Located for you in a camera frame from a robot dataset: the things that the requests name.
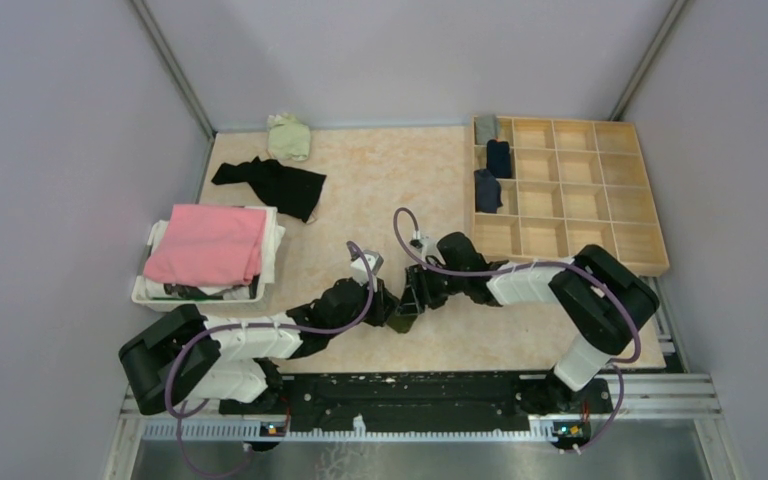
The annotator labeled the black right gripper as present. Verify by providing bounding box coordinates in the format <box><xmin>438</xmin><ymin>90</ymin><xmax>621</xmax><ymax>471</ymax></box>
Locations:
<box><xmin>396</xmin><ymin>261</ymin><xmax>468</xmax><ymax>316</ymax></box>

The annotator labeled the dark green underwear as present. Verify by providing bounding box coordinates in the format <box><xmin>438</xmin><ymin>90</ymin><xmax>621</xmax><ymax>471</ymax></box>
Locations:
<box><xmin>386</xmin><ymin>312</ymin><xmax>418</xmax><ymax>334</ymax></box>

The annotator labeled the navy underwear cream waistband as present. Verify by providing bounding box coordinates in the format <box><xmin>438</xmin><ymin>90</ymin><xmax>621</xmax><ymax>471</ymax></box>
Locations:
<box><xmin>473</xmin><ymin>169</ymin><xmax>503</xmax><ymax>214</ymax></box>

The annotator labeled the navy orange underwear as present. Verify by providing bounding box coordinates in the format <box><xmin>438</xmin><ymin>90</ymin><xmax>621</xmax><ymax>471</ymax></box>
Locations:
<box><xmin>486</xmin><ymin>139</ymin><xmax>514</xmax><ymax>179</ymax></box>

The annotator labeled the grey underwear white waistband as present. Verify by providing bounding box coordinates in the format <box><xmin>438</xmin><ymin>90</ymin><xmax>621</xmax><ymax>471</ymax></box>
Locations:
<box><xmin>473</xmin><ymin>114</ymin><xmax>500</xmax><ymax>146</ymax></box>

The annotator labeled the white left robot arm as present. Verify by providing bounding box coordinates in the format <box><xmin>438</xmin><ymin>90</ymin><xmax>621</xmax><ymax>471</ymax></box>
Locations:
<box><xmin>118</xmin><ymin>279</ymin><xmax>399</xmax><ymax>418</ymax></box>

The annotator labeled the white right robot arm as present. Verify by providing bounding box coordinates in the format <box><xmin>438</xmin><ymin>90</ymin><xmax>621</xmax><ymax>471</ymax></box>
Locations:
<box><xmin>404</xmin><ymin>232</ymin><xmax>660</xmax><ymax>412</ymax></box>

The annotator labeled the black underwear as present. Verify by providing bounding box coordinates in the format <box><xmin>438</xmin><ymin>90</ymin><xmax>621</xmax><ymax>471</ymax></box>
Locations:
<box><xmin>211</xmin><ymin>156</ymin><xmax>327</xmax><ymax>223</ymax></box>

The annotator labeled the light green underwear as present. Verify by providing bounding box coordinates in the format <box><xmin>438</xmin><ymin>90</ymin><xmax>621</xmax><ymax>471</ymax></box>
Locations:
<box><xmin>267</xmin><ymin>113</ymin><xmax>312</xmax><ymax>162</ymax></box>

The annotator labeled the white folded cloth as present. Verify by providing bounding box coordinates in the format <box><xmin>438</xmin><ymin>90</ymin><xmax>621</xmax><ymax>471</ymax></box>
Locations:
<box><xmin>140</xmin><ymin>207</ymin><xmax>285</xmax><ymax>300</ymax></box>

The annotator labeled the pink folded cloth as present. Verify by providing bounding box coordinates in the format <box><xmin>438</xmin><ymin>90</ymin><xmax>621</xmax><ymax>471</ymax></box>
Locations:
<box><xmin>143</xmin><ymin>204</ymin><xmax>268</xmax><ymax>287</ymax></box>

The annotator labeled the wooden compartment tray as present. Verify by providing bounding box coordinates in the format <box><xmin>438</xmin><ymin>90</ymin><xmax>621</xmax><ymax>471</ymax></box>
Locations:
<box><xmin>467</xmin><ymin>115</ymin><xmax>670</xmax><ymax>277</ymax></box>

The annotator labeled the white perforated plastic basket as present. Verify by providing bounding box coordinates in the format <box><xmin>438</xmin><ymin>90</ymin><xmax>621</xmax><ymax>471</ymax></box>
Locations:
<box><xmin>131</xmin><ymin>221</ymin><xmax>273</xmax><ymax>314</ymax></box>

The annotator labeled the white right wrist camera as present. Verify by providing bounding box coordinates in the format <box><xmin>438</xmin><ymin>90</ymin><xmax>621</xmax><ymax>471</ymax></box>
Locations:
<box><xmin>409</xmin><ymin>231</ymin><xmax>439</xmax><ymax>261</ymax></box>

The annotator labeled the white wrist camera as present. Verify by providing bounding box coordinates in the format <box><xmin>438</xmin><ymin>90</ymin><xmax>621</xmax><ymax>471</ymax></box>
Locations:
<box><xmin>350</xmin><ymin>250</ymin><xmax>384</xmax><ymax>289</ymax></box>
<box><xmin>409</xmin><ymin>231</ymin><xmax>439</xmax><ymax>261</ymax></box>

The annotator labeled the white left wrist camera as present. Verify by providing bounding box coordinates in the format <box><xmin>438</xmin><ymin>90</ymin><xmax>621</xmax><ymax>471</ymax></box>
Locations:
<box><xmin>350</xmin><ymin>250</ymin><xmax>384</xmax><ymax>289</ymax></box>

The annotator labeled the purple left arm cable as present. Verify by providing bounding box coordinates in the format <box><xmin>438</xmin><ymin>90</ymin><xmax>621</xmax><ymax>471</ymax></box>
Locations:
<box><xmin>163</xmin><ymin>241</ymin><xmax>377</xmax><ymax>480</ymax></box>

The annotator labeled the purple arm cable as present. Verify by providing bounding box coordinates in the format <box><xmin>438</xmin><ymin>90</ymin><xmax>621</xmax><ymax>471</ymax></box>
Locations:
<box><xmin>393</xmin><ymin>207</ymin><xmax>644</xmax><ymax>455</ymax></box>
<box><xmin>163</xmin><ymin>241</ymin><xmax>377</xmax><ymax>480</ymax></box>

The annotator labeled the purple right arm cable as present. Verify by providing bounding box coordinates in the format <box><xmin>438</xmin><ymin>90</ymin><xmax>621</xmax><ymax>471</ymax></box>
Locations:
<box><xmin>393</xmin><ymin>207</ymin><xmax>644</xmax><ymax>455</ymax></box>

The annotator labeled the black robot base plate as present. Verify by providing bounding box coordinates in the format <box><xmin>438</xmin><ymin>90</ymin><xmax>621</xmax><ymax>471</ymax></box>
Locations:
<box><xmin>218</xmin><ymin>371</ymin><xmax>614</xmax><ymax>433</ymax></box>

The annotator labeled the aluminium frame rail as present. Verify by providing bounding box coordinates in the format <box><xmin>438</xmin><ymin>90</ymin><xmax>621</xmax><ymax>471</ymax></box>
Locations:
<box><xmin>104</xmin><ymin>371</ymin><xmax>746</xmax><ymax>479</ymax></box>

